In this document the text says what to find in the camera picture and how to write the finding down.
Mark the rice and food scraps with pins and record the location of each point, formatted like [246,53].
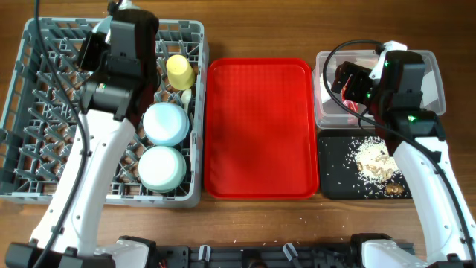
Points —
[375,172]

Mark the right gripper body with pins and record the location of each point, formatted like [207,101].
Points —
[361,88]

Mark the mint green food bowl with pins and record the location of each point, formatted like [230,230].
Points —
[162,169]

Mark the yellow plastic cup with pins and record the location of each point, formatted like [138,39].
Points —
[180,72]

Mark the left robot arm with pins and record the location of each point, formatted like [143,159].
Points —
[120,56]

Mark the light blue plate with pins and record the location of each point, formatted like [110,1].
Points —
[103,26]

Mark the black waste tray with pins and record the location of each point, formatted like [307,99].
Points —
[333,146]

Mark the small mint green bowl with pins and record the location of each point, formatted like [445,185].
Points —
[165,124]

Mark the white napkin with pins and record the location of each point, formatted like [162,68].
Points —
[331,69]

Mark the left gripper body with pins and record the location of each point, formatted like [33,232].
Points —
[95,53]

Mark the red plastic tray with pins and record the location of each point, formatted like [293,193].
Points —
[260,134]

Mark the clear plastic bin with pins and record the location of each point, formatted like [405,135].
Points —
[331,116]

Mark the white plastic fork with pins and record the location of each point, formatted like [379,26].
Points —
[192,120]

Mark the white plastic spoon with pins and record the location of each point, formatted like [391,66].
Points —
[186,97]

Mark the grey dishwasher rack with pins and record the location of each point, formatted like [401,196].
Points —
[37,127]

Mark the red snack wrapper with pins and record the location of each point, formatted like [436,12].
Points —
[348,103]

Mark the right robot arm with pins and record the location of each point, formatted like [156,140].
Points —
[415,138]

